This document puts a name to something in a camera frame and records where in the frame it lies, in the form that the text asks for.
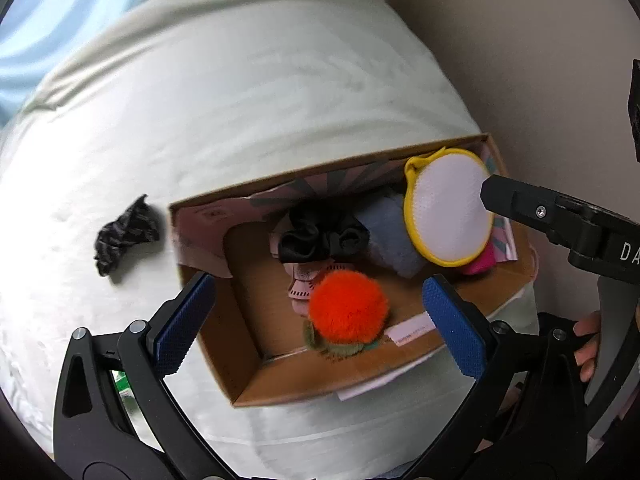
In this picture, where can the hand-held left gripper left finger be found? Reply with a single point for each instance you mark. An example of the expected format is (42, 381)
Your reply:
(182, 330)

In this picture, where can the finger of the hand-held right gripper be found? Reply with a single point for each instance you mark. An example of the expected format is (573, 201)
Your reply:
(635, 110)
(525, 205)

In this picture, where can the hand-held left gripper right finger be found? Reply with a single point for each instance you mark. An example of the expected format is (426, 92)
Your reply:
(452, 332)

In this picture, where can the cardboard box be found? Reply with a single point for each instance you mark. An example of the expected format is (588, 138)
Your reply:
(240, 350)

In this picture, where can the white yellow-rimmed puff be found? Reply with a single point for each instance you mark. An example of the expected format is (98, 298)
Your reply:
(450, 210)

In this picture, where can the orange fluffy pom-pom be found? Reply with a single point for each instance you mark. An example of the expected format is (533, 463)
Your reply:
(347, 307)

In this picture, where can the blue-grey soft cloth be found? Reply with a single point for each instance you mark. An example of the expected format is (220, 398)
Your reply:
(387, 240)

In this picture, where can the pink sock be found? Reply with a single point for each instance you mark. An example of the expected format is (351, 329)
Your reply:
(302, 287)

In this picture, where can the black satin scrunchie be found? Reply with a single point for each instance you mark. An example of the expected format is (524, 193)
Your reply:
(310, 240)

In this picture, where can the person's right hand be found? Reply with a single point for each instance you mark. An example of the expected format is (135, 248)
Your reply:
(587, 345)

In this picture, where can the dark patterned scrunchie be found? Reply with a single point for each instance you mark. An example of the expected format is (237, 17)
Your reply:
(122, 237)

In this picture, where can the light blue hanging cloth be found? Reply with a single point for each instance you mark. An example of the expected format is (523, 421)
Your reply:
(50, 50)

